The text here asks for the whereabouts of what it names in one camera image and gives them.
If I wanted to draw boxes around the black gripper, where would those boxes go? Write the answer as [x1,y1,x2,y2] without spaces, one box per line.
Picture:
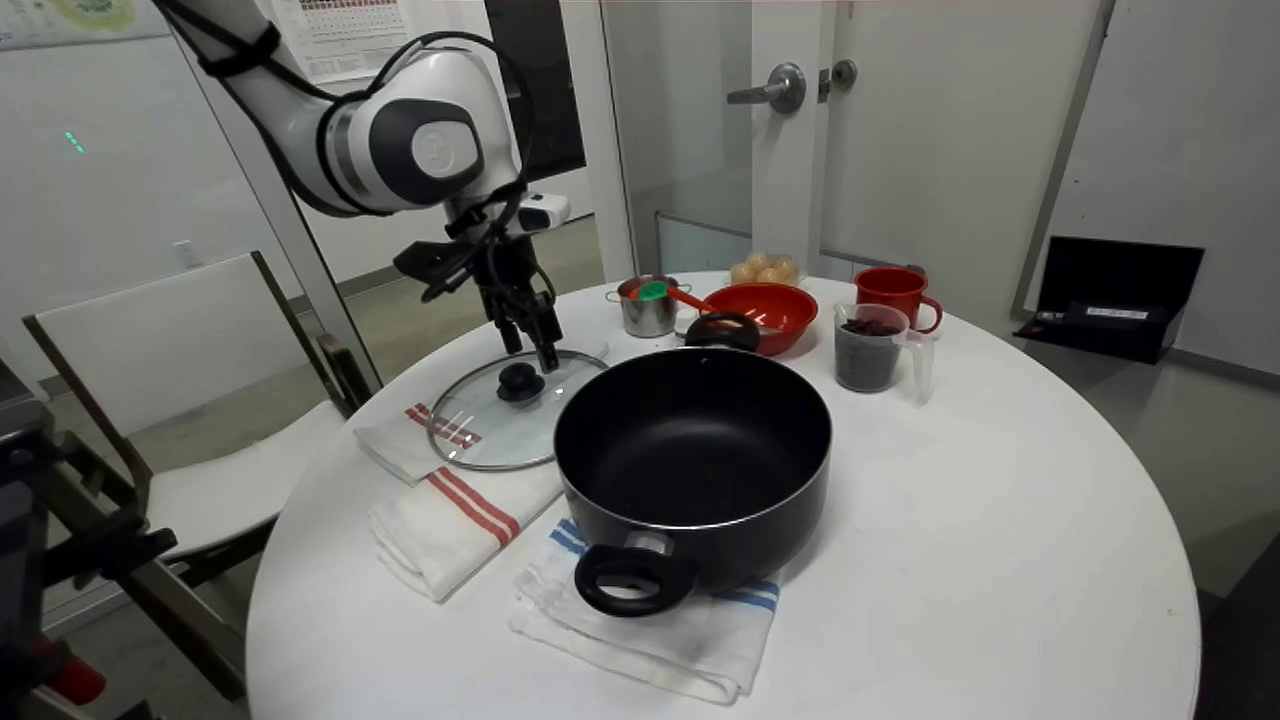
[390,197,564,374]

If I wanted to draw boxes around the glass lid with black knob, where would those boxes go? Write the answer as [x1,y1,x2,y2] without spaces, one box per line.
[423,349,612,475]

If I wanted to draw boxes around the white tea towel red stripes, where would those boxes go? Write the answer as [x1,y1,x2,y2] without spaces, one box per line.
[369,457,573,606]
[346,330,612,486]

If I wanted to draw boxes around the white tea towel blue stripes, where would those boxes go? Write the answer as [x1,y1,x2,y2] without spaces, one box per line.
[508,517,782,708]

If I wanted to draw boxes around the small steel cup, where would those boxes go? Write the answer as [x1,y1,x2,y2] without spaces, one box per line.
[612,271,685,342]

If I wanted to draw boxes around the black ladle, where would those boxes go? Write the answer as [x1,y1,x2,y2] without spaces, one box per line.
[678,306,765,351]

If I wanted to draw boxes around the black cooking pot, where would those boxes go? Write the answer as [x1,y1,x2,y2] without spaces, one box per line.
[546,342,835,619]

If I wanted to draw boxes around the pale yellow round items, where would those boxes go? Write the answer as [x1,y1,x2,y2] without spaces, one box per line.
[726,253,804,293]

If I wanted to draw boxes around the red bowl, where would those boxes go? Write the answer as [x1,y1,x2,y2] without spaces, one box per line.
[690,278,824,359]

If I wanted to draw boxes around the white door with dark window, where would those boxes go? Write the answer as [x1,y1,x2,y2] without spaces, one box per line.
[464,0,640,253]

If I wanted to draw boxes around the clear measuring cup dark contents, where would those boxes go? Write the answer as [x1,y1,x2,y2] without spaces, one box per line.
[833,299,940,403]

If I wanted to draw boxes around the white folding chair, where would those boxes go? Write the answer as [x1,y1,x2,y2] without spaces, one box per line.
[19,246,390,705]

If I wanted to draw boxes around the white paper poster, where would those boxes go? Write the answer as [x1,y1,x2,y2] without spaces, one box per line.
[268,0,423,86]

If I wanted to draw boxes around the red mug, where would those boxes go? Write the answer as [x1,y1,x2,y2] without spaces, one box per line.
[851,265,946,335]

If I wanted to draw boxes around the silver door lock knob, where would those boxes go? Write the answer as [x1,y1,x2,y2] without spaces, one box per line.
[814,57,865,106]

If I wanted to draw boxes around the black equipment stand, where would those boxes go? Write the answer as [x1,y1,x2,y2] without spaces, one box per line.
[0,359,180,720]

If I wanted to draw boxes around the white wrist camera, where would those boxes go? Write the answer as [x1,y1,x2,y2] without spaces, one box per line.
[512,187,574,235]

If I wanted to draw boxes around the silver door lever handle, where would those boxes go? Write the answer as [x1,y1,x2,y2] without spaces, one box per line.
[722,58,813,121]

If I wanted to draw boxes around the glass door with white frame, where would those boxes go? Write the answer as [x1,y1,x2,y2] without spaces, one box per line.
[597,0,1120,330]

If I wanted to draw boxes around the wall poster with green print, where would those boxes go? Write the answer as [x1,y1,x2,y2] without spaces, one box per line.
[0,0,173,57]

